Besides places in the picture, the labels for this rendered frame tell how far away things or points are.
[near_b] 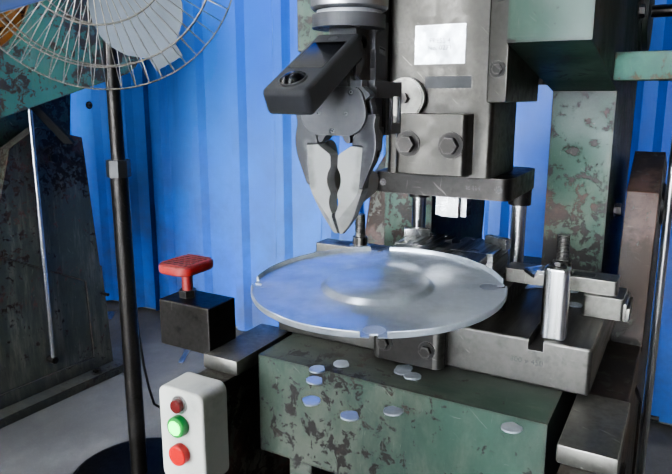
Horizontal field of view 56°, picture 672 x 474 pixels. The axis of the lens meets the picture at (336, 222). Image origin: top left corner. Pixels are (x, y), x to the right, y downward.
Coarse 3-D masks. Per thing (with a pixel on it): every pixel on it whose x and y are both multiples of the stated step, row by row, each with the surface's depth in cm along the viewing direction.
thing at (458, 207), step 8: (440, 200) 93; (448, 200) 92; (456, 200) 92; (464, 200) 92; (440, 208) 93; (448, 208) 93; (456, 208) 92; (464, 208) 92; (448, 216) 93; (456, 216) 92; (464, 216) 92
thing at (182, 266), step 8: (184, 256) 95; (192, 256) 94; (200, 256) 94; (160, 264) 91; (168, 264) 90; (176, 264) 90; (184, 264) 90; (192, 264) 90; (200, 264) 91; (208, 264) 92; (160, 272) 91; (168, 272) 90; (176, 272) 89; (184, 272) 89; (192, 272) 90; (200, 272) 91; (184, 280) 92; (192, 280) 93; (184, 288) 93; (192, 288) 93
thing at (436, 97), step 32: (416, 0) 84; (448, 0) 81; (480, 0) 79; (416, 32) 84; (448, 32) 82; (480, 32) 80; (416, 64) 85; (448, 64) 83; (480, 64) 81; (416, 96) 85; (448, 96) 84; (480, 96) 82; (416, 128) 83; (448, 128) 81; (480, 128) 82; (512, 128) 91; (416, 160) 84; (448, 160) 82; (480, 160) 83; (512, 160) 93
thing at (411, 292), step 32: (320, 256) 84; (352, 256) 84; (384, 256) 84; (416, 256) 83; (448, 256) 82; (256, 288) 72; (288, 288) 72; (320, 288) 72; (352, 288) 70; (384, 288) 70; (416, 288) 70; (448, 288) 71; (480, 288) 71; (288, 320) 62; (320, 320) 63; (352, 320) 63; (384, 320) 62; (416, 320) 62; (448, 320) 62; (480, 320) 62
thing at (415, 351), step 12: (444, 252) 87; (456, 252) 87; (468, 252) 89; (420, 336) 81; (432, 336) 80; (444, 336) 81; (384, 348) 83; (396, 348) 83; (408, 348) 82; (420, 348) 81; (432, 348) 80; (444, 348) 81; (396, 360) 84; (408, 360) 83; (420, 360) 82; (432, 360) 81; (444, 360) 82
